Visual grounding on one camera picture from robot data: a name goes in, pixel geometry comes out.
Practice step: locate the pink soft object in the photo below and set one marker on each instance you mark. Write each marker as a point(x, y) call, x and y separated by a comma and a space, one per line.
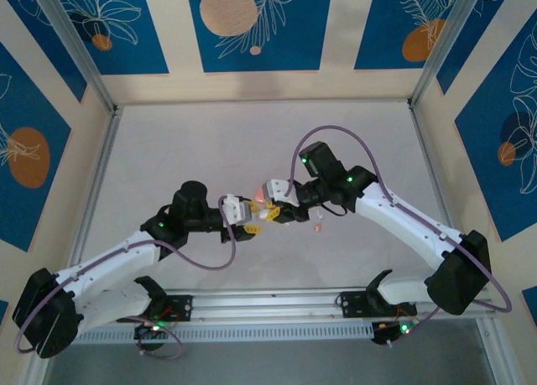
point(261, 194)

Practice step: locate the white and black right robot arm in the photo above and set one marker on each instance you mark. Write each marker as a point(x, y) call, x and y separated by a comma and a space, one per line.
point(403, 221)

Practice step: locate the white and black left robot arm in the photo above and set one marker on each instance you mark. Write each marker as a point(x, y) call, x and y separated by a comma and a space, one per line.
point(105, 263)

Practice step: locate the black controller board green light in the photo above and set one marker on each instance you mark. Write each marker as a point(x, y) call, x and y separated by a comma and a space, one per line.
point(394, 332)
point(151, 332)

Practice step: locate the aluminium mounting rail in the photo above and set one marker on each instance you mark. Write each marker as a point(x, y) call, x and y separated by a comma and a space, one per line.
point(268, 303)

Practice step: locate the aluminium side rail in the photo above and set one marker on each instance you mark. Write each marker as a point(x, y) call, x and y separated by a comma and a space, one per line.
point(98, 179)
point(428, 158)

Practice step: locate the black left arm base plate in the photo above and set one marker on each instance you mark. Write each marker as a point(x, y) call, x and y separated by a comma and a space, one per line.
point(180, 307)

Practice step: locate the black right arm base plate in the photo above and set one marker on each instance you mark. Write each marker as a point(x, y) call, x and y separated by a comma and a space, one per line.
point(356, 303)

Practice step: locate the aluminium frame post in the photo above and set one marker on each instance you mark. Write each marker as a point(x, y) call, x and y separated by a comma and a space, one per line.
point(75, 49)
point(444, 45)

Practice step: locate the aluminium frame leg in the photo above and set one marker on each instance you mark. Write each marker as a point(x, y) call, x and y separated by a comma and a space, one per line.
point(35, 370)
point(491, 351)

